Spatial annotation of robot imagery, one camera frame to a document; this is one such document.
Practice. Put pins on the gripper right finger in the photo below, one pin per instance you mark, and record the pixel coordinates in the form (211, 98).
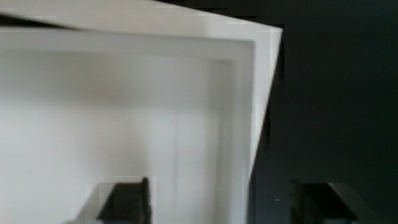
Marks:
(327, 204)

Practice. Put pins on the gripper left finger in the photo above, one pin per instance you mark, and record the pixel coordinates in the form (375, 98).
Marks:
(126, 208)

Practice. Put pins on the white drawer cabinet box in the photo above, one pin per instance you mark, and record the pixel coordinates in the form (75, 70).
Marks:
(133, 93)

